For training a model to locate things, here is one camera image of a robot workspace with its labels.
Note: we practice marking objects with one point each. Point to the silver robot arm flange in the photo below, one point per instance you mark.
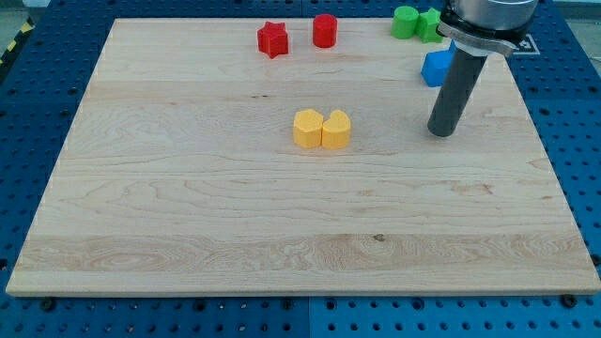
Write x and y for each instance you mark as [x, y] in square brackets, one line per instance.
[484, 27]

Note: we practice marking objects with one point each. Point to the blue cube block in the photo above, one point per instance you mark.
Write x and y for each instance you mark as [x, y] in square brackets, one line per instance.
[435, 67]

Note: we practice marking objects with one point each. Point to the yellow hexagon block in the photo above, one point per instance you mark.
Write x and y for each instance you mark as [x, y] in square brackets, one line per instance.
[307, 128]

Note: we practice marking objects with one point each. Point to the yellow heart block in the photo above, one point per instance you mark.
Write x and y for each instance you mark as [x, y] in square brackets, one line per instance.
[336, 130]

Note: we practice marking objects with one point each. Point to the light wooden board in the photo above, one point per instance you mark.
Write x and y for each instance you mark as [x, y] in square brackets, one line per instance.
[179, 176]

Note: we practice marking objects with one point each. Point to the red star block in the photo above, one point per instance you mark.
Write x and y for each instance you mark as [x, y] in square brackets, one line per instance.
[272, 39]

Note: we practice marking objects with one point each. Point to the red cylinder block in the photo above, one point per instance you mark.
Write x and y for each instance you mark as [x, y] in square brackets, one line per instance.
[324, 30]

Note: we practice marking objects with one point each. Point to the green cylinder block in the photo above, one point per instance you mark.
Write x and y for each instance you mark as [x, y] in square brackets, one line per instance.
[404, 22]

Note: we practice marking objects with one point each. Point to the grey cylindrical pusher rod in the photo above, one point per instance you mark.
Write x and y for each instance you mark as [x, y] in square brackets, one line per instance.
[455, 92]

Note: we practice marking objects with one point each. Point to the green star block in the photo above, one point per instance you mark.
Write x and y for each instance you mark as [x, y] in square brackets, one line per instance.
[427, 26]

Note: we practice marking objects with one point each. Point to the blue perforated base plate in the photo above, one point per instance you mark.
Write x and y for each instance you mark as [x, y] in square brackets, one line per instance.
[46, 81]

